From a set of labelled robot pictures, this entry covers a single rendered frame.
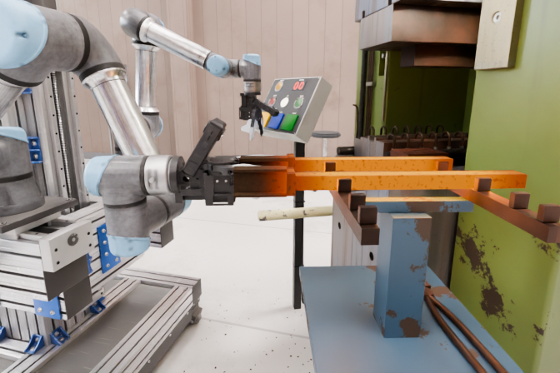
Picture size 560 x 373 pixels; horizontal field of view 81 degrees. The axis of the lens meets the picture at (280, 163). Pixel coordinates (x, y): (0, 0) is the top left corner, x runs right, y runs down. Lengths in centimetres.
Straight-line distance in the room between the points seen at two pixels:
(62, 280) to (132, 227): 48
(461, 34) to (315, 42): 367
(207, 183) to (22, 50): 38
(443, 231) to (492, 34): 49
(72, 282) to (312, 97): 105
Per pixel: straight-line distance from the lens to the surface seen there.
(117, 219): 67
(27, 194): 112
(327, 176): 50
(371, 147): 106
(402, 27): 101
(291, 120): 140
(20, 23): 73
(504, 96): 87
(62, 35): 76
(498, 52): 87
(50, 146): 132
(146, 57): 155
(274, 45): 479
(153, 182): 63
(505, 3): 88
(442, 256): 102
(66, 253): 106
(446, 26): 109
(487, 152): 90
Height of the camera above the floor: 113
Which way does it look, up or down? 12 degrees down
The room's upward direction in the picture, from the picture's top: straight up
